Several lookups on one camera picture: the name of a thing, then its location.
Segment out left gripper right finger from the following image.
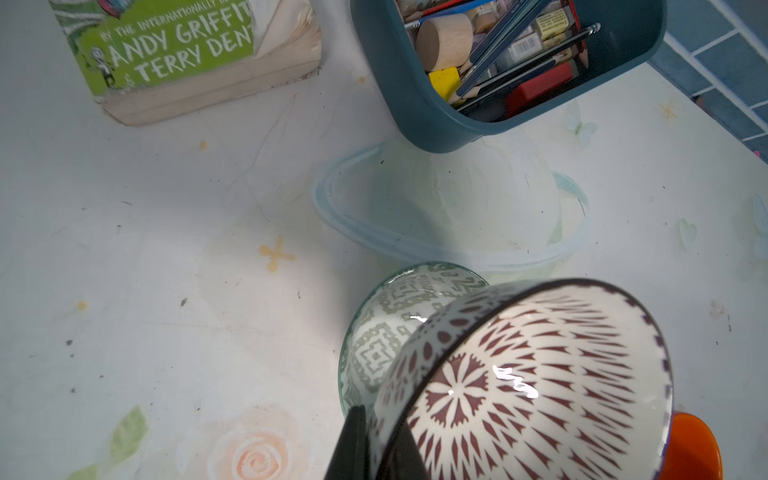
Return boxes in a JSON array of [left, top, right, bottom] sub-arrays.
[[375, 422, 429, 480]]

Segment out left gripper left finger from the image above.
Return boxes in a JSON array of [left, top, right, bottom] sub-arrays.
[[325, 405, 368, 480]]

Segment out green patterned bowl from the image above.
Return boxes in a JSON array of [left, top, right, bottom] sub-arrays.
[[338, 262, 488, 414]]

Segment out maroon patterned white bowl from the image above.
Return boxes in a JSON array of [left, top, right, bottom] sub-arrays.
[[368, 278, 673, 479]]

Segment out orange plastic bowl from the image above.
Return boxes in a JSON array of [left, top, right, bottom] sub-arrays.
[[659, 412, 724, 480]]

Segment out yellow block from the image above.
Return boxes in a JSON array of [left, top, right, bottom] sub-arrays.
[[428, 67, 461, 103]]

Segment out red block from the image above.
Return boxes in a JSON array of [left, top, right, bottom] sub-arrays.
[[505, 60, 579, 118]]

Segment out wooden cylinder block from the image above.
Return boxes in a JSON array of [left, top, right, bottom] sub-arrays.
[[415, 13, 473, 72]]

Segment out green paperback book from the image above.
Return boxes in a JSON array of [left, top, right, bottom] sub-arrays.
[[50, 0, 322, 126]]

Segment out dark pencil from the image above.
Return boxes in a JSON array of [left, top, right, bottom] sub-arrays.
[[450, 23, 602, 111]]

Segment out teal plastic bin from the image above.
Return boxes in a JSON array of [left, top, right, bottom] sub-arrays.
[[350, 0, 667, 153]]

